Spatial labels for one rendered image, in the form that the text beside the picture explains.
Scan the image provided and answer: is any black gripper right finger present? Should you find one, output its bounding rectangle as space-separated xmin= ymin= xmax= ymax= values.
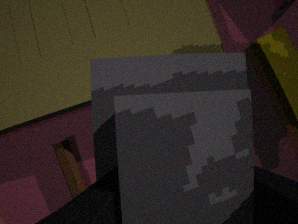
xmin=253 ymin=167 xmax=298 ymax=224

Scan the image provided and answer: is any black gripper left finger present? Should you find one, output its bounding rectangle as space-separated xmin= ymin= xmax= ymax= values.
xmin=36 ymin=167 xmax=122 ymax=224

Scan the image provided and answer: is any yellow bar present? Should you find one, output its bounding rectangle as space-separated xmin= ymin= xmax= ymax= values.
xmin=250 ymin=27 xmax=298 ymax=140

